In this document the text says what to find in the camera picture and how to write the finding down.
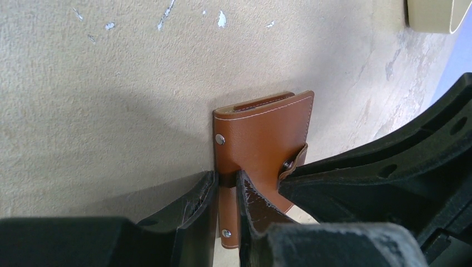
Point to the beige oval card tray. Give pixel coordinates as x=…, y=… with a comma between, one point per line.
x=437, y=16

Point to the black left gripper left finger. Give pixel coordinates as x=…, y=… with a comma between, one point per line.
x=180, y=234

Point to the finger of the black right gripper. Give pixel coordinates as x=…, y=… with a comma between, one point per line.
x=426, y=189
x=404, y=138

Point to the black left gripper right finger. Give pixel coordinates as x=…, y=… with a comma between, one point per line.
x=268, y=237

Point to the brown leather card holder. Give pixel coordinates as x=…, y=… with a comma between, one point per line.
x=266, y=138

